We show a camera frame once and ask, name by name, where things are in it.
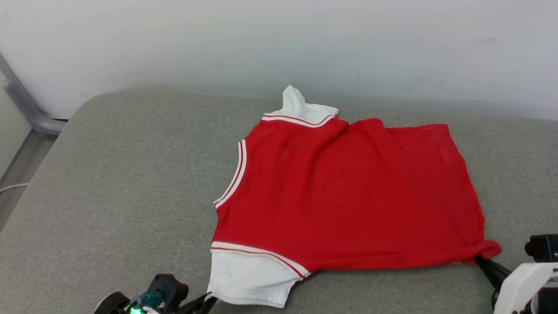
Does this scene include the red and white jersey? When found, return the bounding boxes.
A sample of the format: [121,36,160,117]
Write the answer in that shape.
[208,85,502,309]

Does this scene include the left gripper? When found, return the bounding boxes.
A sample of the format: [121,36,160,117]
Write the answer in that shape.
[94,291,218,314]

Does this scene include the white floor cable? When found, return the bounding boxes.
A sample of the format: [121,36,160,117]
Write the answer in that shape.
[0,182,29,195]

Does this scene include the grey metal pipe frame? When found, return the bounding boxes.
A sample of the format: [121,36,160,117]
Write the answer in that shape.
[0,55,69,136]

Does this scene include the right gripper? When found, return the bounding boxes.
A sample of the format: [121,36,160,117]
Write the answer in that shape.
[474,255,558,314]

